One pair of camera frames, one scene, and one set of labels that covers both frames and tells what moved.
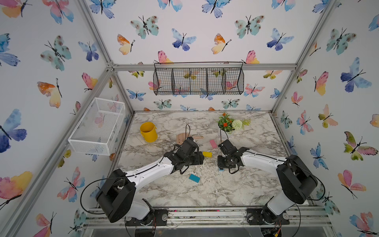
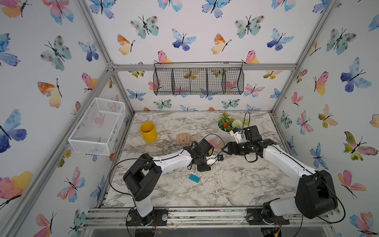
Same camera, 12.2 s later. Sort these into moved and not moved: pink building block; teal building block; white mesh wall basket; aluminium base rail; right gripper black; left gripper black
Moved: right gripper black; left gripper black
Not moved: white mesh wall basket; aluminium base rail; pink building block; teal building block
